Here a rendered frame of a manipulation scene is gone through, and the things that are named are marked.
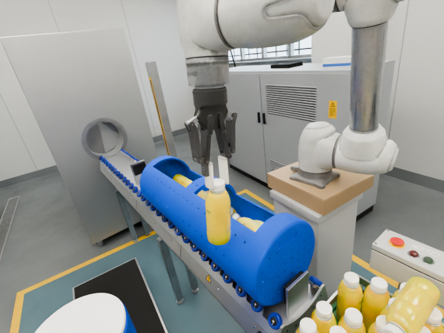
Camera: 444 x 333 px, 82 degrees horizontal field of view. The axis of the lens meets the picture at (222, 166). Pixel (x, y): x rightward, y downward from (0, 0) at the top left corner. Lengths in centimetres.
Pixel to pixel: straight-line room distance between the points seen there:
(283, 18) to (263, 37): 4
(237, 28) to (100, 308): 87
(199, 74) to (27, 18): 514
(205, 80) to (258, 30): 15
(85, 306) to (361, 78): 117
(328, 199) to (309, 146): 25
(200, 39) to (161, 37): 539
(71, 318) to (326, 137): 113
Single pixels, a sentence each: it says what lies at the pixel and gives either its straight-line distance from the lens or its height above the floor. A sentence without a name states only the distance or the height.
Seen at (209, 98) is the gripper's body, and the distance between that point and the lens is 54.
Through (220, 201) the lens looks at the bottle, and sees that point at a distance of 63.
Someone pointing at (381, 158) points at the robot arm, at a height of 126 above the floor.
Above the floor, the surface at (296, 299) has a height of 98.
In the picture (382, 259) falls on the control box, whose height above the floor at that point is 106.
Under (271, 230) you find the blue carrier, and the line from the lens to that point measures 76.
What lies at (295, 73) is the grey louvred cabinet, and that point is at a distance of 252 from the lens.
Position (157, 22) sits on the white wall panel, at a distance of 592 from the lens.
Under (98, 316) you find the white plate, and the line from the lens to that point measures 96.
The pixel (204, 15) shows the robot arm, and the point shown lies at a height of 177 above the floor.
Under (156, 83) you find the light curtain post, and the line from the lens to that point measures 198.
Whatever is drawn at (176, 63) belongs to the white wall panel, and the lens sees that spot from 596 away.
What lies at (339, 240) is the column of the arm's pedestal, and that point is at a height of 76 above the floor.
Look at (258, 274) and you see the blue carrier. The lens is 76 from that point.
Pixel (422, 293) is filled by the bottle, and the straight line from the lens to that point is 80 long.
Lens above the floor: 171
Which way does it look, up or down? 25 degrees down
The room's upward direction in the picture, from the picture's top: 9 degrees counter-clockwise
